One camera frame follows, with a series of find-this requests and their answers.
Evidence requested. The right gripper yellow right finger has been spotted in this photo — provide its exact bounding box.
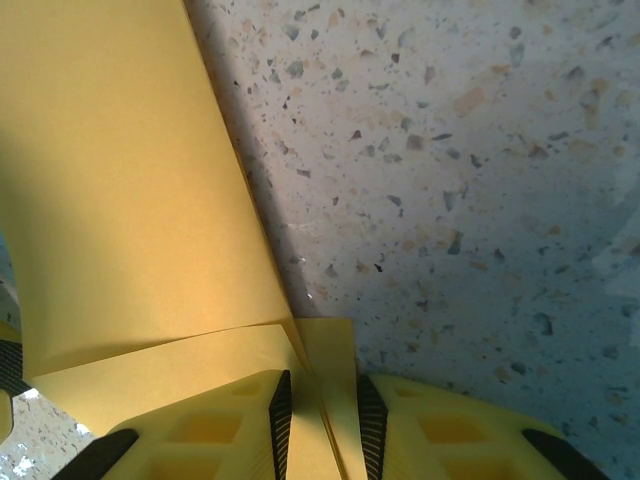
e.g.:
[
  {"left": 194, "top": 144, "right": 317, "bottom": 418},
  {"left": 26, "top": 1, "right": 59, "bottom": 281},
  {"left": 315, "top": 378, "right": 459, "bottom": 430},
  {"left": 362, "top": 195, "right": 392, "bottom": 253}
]
[{"left": 355, "top": 373, "right": 610, "bottom": 480}]

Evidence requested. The yellow square paper sheet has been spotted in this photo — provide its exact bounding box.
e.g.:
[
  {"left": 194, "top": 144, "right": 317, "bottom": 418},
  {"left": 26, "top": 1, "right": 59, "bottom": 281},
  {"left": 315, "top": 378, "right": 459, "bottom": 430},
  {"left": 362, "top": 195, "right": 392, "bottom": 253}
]
[{"left": 0, "top": 0, "right": 370, "bottom": 480}]

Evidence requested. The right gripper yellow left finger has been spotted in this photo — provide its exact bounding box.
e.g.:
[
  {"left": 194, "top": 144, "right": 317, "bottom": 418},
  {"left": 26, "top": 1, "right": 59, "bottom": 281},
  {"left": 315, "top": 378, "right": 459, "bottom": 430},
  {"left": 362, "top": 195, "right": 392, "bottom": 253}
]
[{"left": 51, "top": 368, "right": 294, "bottom": 480}]

